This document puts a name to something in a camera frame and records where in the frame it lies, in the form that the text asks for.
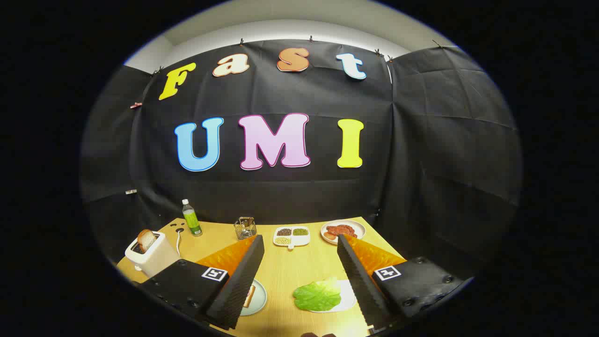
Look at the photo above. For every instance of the green lettuce leaf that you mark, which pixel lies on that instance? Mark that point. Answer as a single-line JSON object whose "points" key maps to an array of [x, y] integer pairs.
{"points": [[317, 296]]}

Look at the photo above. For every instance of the white oval plate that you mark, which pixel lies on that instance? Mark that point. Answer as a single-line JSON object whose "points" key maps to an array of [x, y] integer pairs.
{"points": [[359, 228]]}

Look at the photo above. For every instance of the white divided dish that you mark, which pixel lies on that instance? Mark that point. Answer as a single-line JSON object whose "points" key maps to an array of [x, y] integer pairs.
{"points": [[299, 240]]}

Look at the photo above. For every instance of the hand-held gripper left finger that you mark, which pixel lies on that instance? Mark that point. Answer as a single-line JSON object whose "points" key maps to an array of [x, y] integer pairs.
{"points": [[243, 276]]}

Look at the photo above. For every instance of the brown toast slice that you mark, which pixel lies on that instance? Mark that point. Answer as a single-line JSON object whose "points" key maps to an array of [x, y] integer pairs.
{"points": [[146, 240]]}

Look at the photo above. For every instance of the white square plate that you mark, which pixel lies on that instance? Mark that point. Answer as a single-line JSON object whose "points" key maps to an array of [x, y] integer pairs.
{"points": [[349, 299]]}

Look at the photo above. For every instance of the pile of green mung beans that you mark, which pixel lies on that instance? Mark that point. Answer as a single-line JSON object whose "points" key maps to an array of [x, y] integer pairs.
{"points": [[301, 231]]}

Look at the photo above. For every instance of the black backdrop cloth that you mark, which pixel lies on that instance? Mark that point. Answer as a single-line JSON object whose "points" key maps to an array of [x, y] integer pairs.
{"points": [[281, 196]]}

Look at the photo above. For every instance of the cream white toaster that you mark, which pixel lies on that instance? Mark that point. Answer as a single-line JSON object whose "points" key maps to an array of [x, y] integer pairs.
{"points": [[157, 258]]}

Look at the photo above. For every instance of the green label water bottle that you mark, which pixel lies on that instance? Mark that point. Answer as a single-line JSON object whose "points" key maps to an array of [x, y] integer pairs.
{"points": [[192, 223]]}

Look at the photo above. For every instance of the light green round plate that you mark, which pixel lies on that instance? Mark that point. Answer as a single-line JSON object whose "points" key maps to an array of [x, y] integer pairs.
{"points": [[260, 299]]}

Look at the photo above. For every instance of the pile of dark red beans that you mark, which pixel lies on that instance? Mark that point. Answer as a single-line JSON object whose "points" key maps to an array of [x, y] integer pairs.
{"points": [[284, 232]]}

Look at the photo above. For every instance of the brown cooked meat piece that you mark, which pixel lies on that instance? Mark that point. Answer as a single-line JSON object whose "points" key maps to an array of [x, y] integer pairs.
{"points": [[341, 230]]}

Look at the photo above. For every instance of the white bread slice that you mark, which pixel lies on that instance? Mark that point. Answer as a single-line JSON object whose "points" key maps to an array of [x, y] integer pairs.
{"points": [[249, 296]]}

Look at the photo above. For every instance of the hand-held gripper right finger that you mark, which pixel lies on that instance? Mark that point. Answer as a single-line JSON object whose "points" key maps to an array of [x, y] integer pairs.
{"points": [[358, 276]]}

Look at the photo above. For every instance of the pile of yellow soybeans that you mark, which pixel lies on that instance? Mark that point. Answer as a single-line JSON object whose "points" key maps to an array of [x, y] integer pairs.
{"points": [[282, 240]]}

